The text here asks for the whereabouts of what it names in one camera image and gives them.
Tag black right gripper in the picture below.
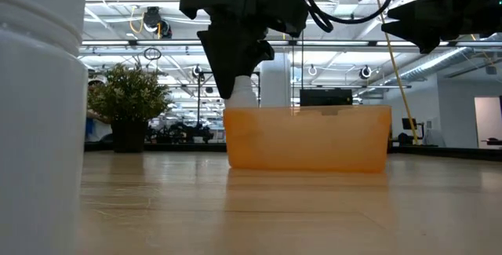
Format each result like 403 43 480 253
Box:
380 0 502 55

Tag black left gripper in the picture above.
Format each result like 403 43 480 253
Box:
179 0 311 100

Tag orange translucent plastic basket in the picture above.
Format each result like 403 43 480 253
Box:
222 104 393 174

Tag white building column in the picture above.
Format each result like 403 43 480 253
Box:
260 50 293 109

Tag background robot station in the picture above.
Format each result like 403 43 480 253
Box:
147 120 216 144

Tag black background monitor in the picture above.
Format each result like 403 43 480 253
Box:
397 117 427 146

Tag black perforated computer case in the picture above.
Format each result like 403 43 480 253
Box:
299 88 354 107

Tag green potted plant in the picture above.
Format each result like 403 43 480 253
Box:
86 62 173 155

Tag person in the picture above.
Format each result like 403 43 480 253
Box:
85 75 115 144

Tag silver ventilation duct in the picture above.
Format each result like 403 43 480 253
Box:
386 46 486 87

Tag yellow hanging strap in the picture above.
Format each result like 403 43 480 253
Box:
369 0 420 146

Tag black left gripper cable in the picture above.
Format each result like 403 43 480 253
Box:
303 0 395 34

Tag hanging black cable reel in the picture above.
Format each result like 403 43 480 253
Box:
141 5 174 40

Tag black aluminium table frame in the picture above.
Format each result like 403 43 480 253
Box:
83 141 502 163

